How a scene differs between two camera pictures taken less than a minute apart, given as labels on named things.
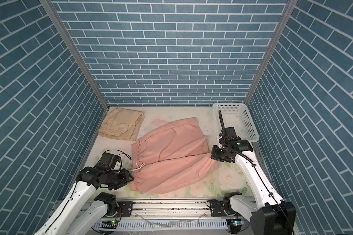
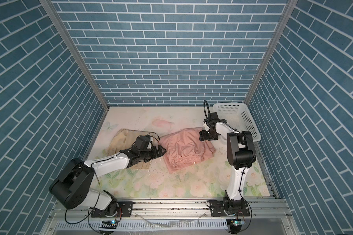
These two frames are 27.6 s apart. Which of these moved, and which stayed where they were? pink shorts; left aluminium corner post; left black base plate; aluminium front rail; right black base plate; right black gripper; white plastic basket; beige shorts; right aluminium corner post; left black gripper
Moved: beige shorts; right black gripper; left black gripper; pink shorts
Stayed: left black base plate; left aluminium corner post; white plastic basket; aluminium front rail; right black base plate; right aluminium corner post
